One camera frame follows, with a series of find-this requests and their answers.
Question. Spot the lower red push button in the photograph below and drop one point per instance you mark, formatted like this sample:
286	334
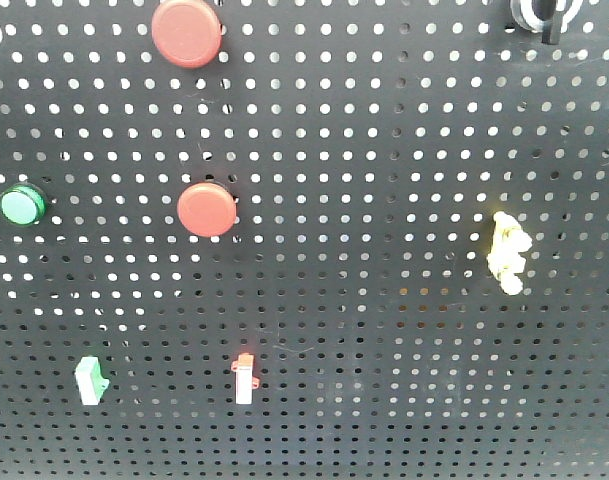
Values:
206	209

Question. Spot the black perforated pegboard panel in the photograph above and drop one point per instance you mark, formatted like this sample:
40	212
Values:
367	145

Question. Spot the green toggle switch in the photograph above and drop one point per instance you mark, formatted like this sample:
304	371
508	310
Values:
90	381

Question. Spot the red push button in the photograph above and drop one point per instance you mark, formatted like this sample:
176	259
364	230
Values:
186	33
206	209

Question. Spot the black rotary selector switch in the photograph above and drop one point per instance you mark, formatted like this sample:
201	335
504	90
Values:
549	18

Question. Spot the yellow toggle switch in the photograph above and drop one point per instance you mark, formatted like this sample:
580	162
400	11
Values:
505	260

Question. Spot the green push button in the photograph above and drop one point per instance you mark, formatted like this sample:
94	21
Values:
23	204

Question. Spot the upper red push button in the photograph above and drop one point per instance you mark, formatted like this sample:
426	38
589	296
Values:
186	33

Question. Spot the red toggle switch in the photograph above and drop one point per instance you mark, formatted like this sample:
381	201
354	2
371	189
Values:
245	381

